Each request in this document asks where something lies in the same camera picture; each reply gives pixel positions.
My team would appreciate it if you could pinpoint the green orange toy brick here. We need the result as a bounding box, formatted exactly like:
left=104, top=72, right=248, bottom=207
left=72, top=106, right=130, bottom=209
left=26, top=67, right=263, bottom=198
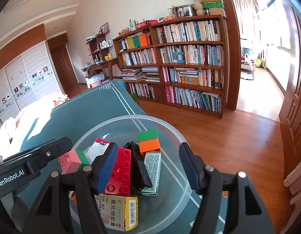
left=138, top=129, right=161, bottom=157

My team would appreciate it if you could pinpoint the red long toy brick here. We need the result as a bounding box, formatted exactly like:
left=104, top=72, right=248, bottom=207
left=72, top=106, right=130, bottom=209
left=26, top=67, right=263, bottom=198
left=103, top=147, right=131, bottom=197

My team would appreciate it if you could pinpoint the light blue patterned box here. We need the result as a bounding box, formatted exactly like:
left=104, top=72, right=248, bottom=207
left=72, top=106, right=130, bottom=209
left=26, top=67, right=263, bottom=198
left=142, top=152, right=162, bottom=196

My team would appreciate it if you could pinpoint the brown wooden door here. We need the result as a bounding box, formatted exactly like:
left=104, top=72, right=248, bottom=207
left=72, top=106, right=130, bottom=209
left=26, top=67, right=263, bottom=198
left=47, top=33, right=78, bottom=95

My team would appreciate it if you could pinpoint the clear plastic bowl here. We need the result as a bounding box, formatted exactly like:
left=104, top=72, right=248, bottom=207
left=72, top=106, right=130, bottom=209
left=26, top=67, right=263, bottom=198
left=72, top=115, right=194, bottom=233

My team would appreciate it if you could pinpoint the wooden bookshelf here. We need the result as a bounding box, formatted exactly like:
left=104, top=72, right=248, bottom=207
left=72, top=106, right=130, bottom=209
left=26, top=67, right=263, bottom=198
left=113, top=15, right=228, bottom=118

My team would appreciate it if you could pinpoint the black comb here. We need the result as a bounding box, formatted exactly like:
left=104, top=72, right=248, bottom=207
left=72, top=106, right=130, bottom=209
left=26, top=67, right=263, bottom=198
left=124, top=141, right=152, bottom=193

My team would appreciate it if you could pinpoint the orange yellow toy brick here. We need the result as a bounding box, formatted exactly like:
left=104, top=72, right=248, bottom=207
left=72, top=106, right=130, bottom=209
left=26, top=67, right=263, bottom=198
left=69, top=191, right=77, bottom=205

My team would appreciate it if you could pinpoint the teal table mat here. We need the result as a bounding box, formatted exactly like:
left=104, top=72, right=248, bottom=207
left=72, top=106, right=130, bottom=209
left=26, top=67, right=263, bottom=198
left=19, top=81, right=201, bottom=233

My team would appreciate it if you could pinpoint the yellow medicine box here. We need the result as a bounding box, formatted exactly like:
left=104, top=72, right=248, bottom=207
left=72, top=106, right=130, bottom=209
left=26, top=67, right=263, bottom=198
left=95, top=193, right=139, bottom=232

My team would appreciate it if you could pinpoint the wooden desk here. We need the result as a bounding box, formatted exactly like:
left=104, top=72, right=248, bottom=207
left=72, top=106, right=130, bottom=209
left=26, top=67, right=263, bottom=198
left=81, top=58, right=118, bottom=88

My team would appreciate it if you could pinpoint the white bedding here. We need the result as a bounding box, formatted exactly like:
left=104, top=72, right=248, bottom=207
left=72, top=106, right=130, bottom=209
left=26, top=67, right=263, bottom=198
left=0, top=93, right=69, bottom=161

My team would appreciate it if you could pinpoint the small wooden shelf unit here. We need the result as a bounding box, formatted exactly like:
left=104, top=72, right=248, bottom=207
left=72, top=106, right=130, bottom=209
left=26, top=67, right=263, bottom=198
left=86, top=32, right=112, bottom=62

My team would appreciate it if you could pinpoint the green pink toy brick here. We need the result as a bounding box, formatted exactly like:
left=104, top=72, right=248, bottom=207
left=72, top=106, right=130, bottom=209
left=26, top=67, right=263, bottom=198
left=58, top=149, right=90, bottom=174

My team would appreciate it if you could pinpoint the white sliding wardrobe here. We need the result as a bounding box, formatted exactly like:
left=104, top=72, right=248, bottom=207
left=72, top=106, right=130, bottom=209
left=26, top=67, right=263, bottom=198
left=0, top=24, right=64, bottom=122

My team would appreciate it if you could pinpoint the white red carton box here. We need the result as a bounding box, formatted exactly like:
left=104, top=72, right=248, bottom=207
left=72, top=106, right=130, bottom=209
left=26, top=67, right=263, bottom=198
left=85, top=138, right=110, bottom=164

